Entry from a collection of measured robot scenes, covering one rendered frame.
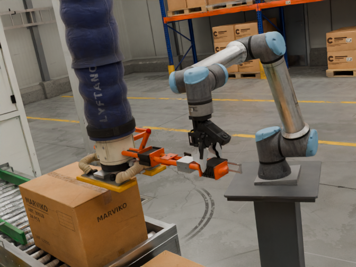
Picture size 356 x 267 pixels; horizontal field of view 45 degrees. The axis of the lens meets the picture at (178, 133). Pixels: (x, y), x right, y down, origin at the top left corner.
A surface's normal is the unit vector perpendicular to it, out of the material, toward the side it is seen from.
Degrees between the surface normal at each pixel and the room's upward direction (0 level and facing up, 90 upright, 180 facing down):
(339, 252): 0
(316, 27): 90
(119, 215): 90
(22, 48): 90
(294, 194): 0
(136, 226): 90
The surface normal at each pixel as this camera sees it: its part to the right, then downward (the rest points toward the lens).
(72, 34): -0.60, 0.07
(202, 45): -0.64, 0.31
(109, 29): 0.69, -0.16
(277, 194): -0.15, -0.95
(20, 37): 0.76, 0.07
